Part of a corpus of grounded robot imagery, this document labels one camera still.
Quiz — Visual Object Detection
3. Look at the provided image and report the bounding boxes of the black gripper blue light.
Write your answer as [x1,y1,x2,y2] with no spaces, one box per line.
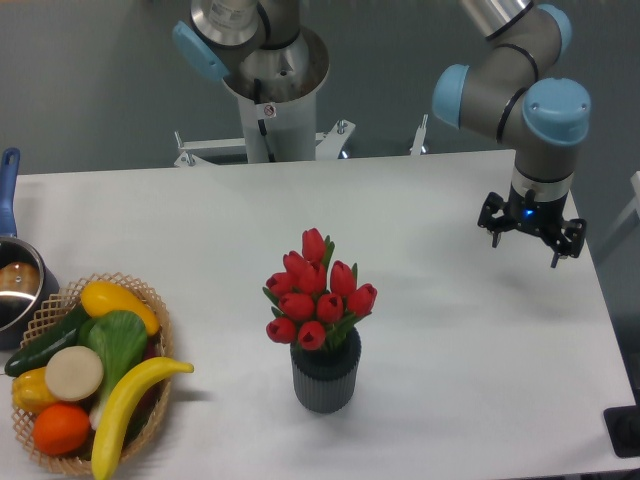
[477,184,587,268]

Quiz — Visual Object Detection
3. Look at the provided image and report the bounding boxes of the red tulip bouquet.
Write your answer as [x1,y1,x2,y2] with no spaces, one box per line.
[263,228,378,353]

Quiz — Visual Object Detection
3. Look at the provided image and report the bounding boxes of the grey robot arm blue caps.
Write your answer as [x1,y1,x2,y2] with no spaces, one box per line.
[432,1,592,262]

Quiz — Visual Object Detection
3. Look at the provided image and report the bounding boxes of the dark grey ribbed vase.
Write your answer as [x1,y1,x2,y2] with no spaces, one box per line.
[290,329,362,414]

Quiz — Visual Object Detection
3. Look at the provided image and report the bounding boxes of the black device table edge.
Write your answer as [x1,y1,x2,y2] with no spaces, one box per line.
[603,405,639,458]

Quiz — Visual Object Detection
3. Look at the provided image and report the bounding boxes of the green bok choy toy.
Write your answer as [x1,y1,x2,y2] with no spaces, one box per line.
[78,310,147,430]

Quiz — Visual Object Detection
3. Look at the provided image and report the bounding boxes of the yellow squash toy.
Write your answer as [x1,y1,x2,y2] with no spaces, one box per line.
[80,281,160,337]

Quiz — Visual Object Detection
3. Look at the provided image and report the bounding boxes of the yellow plastic banana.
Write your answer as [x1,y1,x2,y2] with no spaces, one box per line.
[91,357,195,480]

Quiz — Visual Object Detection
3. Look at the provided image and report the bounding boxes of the woven wicker basket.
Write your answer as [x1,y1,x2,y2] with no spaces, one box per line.
[12,273,174,476]

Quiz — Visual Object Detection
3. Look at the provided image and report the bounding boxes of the dark green cucumber toy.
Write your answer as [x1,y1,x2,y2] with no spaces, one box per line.
[4,304,90,377]

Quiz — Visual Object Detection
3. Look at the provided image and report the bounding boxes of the beige round slice toy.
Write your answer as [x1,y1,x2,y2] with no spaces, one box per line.
[45,346,104,402]

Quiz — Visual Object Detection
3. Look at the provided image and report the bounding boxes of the orange plastic fruit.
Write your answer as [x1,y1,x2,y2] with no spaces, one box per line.
[32,403,91,456]

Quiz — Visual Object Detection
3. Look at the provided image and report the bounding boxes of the yellow bell pepper toy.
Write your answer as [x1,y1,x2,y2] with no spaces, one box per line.
[12,367,59,414]

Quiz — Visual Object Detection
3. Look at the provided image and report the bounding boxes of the white frame right edge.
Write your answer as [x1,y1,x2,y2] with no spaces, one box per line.
[594,171,640,264]

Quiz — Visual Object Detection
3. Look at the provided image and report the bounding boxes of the white metal mounting frame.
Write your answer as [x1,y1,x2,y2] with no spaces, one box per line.
[173,113,429,167]

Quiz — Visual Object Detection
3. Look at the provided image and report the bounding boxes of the robot base pedestal column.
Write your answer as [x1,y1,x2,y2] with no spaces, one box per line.
[171,0,331,164]

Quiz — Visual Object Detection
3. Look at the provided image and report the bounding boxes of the black cable on pedestal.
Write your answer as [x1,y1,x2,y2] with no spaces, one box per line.
[252,78,277,164]

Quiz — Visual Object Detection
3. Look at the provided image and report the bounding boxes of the blue handled saucepan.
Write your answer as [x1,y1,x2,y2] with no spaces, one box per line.
[1,147,59,351]

